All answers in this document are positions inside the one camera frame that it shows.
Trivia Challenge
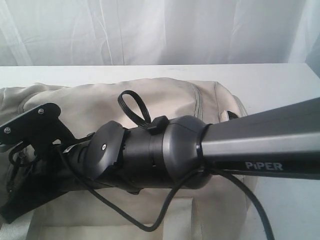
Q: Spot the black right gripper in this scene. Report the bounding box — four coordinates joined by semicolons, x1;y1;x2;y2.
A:
0;139;105;218

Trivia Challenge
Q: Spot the cream fabric duffel bag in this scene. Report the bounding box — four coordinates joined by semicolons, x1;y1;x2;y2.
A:
0;78;250;240

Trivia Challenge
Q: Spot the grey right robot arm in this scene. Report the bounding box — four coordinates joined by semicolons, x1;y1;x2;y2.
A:
0;98;320;223

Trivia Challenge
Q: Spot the white backdrop curtain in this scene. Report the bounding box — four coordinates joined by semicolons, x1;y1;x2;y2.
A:
0;0;320;66

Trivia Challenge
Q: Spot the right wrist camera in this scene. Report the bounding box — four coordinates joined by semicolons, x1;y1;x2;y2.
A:
0;102;76;153

